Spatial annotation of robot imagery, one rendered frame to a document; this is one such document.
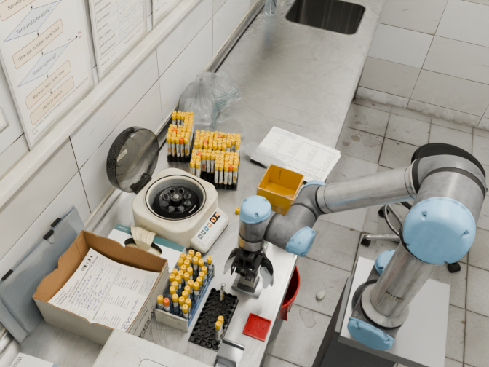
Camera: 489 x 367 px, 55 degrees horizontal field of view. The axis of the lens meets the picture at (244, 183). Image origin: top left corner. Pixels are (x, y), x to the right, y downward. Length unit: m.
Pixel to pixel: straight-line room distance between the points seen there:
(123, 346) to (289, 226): 0.46
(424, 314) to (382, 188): 0.56
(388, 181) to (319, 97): 1.19
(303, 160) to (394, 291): 0.89
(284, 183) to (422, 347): 0.71
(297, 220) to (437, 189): 0.38
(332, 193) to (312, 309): 1.40
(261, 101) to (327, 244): 0.99
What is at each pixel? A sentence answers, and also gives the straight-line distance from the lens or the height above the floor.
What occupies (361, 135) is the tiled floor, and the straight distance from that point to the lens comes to 3.47.
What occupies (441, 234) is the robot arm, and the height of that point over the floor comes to 1.52.
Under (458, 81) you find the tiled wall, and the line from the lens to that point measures 3.70.
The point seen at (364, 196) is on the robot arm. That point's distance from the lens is 1.12.
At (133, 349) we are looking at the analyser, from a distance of 1.10.
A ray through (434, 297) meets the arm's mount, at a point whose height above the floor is 0.92.
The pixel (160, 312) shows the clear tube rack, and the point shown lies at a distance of 1.40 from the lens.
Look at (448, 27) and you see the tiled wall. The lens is 3.51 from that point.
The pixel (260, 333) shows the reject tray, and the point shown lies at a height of 0.88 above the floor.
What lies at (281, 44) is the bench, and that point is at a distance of 2.57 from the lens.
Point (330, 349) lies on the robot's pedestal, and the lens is 1.59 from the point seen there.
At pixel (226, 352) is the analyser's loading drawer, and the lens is 1.37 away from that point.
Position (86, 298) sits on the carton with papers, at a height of 0.94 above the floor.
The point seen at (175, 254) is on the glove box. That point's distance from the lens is 1.49.
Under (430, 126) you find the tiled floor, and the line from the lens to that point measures 3.76.
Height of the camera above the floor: 2.17
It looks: 47 degrees down
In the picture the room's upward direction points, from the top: 5 degrees clockwise
